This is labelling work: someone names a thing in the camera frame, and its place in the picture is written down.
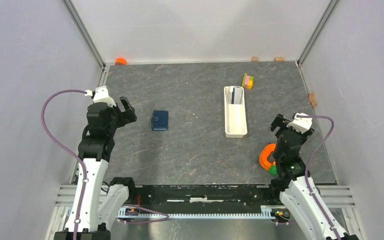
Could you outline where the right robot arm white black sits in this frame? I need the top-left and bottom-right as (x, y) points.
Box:
(268, 113), (359, 240)

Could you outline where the wooden block left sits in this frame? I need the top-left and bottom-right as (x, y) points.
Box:
(250, 56), (259, 62)

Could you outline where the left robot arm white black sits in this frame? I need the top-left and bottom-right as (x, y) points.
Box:
(53, 96), (137, 240)

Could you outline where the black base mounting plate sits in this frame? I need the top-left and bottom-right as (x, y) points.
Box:
(126, 184), (286, 214)

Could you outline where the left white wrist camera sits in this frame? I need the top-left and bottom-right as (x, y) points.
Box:
(92, 85), (117, 107)

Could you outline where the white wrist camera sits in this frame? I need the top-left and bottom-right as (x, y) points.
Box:
(92, 85), (117, 107)
(286, 112), (313, 134)

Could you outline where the white cable comb rail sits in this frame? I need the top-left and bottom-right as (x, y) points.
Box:
(117, 207), (276, 220)

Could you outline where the orange round cap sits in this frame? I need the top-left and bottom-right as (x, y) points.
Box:
(114, 57), (127, 66)

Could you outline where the blue card holder wallet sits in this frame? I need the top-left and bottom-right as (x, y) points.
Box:
(151, 110), (169, 131)

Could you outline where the wooden block right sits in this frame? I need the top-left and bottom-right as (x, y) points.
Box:
(274, 56), (285, 62)

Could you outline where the white plastic tray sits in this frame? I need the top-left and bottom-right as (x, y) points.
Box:
(223, 86), (248, 139)

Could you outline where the colourful toy block stack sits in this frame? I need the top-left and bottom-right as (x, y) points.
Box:
(241, 73), (255, 89)

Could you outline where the wooden block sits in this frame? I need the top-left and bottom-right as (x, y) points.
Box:
(274, 56), (285, 62)
(250, 56), (259, 62)

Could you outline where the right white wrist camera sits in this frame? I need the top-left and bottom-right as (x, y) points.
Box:
(286, 112), (313, 134)

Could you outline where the green toy block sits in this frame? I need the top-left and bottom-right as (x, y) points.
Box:
(267, 165), (277, 176)

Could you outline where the curved wooden piece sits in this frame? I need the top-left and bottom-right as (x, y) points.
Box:
(308, 92), (318, 108)

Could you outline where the orange plastic ring toy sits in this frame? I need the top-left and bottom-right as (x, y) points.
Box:
(258, 143), (277, 172)

